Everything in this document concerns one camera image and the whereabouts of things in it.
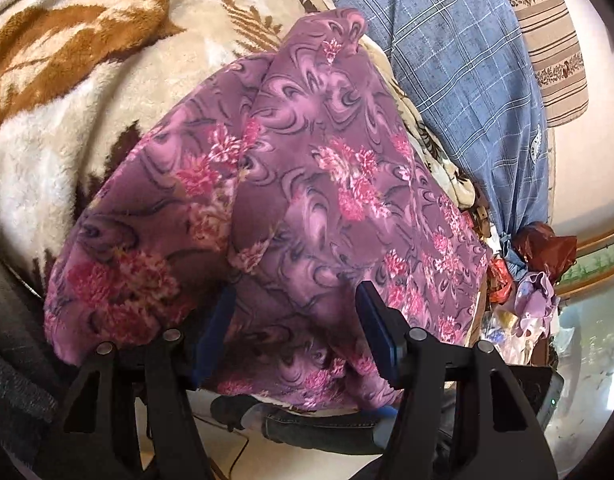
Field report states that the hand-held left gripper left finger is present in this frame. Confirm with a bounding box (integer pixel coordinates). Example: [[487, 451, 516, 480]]
[[62, 285, 238, 480]]

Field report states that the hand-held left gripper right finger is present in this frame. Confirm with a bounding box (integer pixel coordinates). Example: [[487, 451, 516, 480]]
[[356, 281, 560, 480]]

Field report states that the purple floral cloth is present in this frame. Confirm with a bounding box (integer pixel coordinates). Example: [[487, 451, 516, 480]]
[[43, 9, 490, 411]]

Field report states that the lilac cloth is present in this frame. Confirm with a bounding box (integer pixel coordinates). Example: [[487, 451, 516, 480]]
[[514, 270, 560, 338]]

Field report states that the person's leg in jeans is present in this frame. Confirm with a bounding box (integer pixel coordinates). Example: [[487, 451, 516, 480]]
[[209, 395, 403, 456]]

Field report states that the wooden framed picture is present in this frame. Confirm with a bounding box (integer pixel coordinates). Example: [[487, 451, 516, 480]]
[[554, 227, 614, 301]]

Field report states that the dark grey cloth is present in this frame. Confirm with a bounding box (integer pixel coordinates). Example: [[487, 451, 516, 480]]
[[0, 247, 75, 476]]

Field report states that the beige leaf-print blanket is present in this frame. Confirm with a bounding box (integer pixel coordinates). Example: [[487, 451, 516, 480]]
[[0, 0, 488, 301]]

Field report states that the blue plaid duvet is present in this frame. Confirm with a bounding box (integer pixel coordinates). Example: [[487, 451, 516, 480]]
[[297, 0, 555, 261]]

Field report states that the beige striped pillow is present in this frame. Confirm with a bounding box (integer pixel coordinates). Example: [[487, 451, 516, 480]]
[[484, 0, 590, 128]]

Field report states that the black cable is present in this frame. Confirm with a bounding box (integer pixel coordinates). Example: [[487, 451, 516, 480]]
[[207, 412, 253, 480]]

